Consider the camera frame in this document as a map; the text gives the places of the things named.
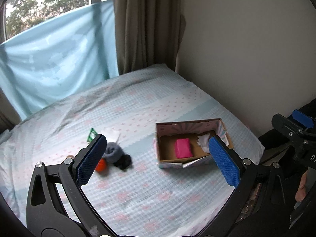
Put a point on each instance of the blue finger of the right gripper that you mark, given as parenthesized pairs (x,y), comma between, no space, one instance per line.
(303,119)

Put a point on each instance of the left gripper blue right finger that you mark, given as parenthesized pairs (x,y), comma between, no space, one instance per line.
(227,160)

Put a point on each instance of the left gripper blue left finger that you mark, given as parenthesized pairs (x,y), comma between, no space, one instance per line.
(88,158)

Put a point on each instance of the orange pompom toy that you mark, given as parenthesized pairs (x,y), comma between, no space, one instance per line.
(101,166)

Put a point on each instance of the grey sock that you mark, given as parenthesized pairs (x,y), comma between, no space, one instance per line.
(113,152)

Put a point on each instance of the green snack packet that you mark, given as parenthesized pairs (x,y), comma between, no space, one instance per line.
(92,134)

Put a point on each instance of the black sock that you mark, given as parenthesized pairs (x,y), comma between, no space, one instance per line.
(124,162)

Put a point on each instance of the white textured cloth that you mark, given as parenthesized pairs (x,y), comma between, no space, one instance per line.
(110,134)

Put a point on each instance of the white tissue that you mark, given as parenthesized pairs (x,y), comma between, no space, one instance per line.
(203,142)

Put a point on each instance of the pink cloth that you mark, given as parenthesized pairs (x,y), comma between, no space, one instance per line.
(182,148)

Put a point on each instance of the person's right hand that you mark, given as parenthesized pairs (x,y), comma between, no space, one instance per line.
(301,191)

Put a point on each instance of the checkered light blue bedsheet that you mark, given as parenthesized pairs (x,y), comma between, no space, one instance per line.
(144,200)

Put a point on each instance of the open cardboard box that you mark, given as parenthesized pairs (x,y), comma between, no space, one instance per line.
(168,132)

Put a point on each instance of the light blue hanging cloth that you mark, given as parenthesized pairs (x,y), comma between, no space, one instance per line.
(59,57)

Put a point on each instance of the brown curtain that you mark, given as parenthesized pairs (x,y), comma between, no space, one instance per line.
(147,32)

